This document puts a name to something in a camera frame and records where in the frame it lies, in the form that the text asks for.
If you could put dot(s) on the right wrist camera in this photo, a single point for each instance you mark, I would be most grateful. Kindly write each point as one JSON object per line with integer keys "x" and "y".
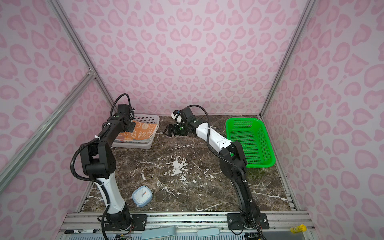
{"x": 183, "y": 116}

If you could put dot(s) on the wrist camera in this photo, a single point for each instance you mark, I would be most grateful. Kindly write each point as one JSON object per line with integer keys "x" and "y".
{"x": 183, "y": 116}
{"x": 126, "y": 110}

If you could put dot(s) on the aluminium front rail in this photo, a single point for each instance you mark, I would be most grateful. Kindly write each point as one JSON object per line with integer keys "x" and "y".
{"x": 188, "y": 223}

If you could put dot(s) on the light blue pedal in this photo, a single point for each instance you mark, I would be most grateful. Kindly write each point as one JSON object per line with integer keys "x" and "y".
{"x": 208, "y": 232}
{"x": 159, "y": 233}

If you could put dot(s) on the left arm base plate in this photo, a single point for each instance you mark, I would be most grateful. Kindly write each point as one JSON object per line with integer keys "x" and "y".
{"x": 138, "y": 222}

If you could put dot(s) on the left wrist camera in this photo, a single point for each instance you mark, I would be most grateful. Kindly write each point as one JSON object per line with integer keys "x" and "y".
{"x": 126, "y": 110}

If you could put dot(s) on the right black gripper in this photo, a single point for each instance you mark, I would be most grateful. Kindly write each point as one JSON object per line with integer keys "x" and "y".
{"x": 176, "y": 131}

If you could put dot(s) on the yellow glue stick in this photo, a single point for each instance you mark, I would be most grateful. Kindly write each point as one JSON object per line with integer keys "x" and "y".
{"x": 298, "y": 229}

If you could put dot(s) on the black marker pen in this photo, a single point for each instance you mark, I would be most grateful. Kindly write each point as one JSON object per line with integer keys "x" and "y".
{"x": 89, "y": 231}

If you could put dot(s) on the white perforated plastic basket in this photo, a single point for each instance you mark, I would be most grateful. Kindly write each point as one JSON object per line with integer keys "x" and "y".
{"x": 146, "y": 144}

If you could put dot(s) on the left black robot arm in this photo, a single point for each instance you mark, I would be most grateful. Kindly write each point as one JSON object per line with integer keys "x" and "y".
{"x": 99, "y": 165}

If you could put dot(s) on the right light blue pedal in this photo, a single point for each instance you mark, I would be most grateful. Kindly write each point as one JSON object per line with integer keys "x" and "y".
{"x": 208, "y": 232}

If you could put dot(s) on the green plastic basket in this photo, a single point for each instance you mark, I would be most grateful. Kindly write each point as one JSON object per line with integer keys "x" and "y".
{"x": 253, "y": 136}

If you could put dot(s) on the small light blue clock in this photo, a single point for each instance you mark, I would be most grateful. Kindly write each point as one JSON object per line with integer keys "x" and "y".
{"x": 142, "y": 196}

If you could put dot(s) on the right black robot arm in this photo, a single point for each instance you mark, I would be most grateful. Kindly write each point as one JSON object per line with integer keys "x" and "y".
{"x": 232, "y": 164}

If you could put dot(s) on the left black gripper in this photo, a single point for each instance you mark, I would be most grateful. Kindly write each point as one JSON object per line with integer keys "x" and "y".
{"x": 130, "y": 129}

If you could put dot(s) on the left light blue pedal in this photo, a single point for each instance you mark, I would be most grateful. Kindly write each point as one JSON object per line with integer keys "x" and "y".
{"x": 159, "y": 233}

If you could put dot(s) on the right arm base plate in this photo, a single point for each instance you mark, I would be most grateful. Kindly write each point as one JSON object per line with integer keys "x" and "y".
{"x": 238, "y": 221}

